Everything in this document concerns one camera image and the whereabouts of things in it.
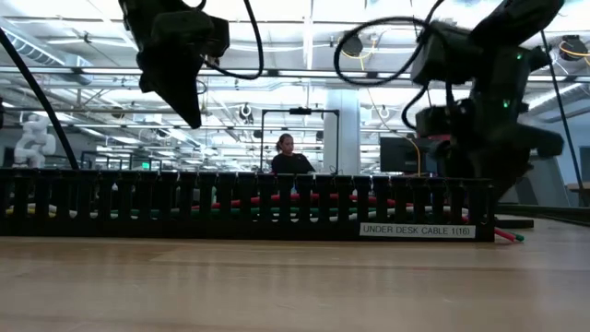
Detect white pillar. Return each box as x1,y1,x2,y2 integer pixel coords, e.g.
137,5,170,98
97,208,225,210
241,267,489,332
323,88,362,175

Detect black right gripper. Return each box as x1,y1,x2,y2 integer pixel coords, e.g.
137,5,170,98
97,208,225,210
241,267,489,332
414,99,566,202

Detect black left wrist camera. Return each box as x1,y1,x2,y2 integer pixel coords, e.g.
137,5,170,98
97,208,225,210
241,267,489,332
149,9,231,60

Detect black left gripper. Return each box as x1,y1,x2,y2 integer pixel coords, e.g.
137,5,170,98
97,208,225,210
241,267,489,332
118,0,207,129

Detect black slotted cable raceway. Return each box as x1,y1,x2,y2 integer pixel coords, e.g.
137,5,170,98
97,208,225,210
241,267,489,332
0,167,497,243

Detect person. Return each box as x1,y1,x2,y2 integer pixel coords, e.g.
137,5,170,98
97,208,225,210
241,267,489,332
269,132,317,175

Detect black monitor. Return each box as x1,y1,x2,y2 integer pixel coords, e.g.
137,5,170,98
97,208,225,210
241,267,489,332
379,136,430,175

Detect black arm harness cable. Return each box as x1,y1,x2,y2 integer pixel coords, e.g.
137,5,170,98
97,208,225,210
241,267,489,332
0,27,80,170

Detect long ceiling light strip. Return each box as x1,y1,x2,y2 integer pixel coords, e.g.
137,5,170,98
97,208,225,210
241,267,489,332
0,66,590,84

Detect black gantry frame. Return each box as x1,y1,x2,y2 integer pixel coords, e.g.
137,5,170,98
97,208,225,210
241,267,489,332
259,106,341,175

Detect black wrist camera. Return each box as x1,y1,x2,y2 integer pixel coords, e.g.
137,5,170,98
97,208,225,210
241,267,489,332
409,20,483,88
149,9,231,60

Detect yellow hanging cord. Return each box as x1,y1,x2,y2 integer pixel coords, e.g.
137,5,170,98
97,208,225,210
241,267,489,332
366,87,423,176

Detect black ceiling cable reel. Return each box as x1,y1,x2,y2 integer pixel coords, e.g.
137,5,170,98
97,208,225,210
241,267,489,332
340,31,365,59
558,34,590,63

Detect silver ventilation duct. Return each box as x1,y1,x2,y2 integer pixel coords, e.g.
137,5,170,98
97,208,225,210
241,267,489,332
525,82,590,124
0,25,93,87

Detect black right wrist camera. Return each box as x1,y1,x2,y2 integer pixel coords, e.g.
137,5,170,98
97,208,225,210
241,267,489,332
409,20,483,88

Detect black left camera cable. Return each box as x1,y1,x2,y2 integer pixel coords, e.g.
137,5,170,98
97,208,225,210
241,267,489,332
195,0,266,81

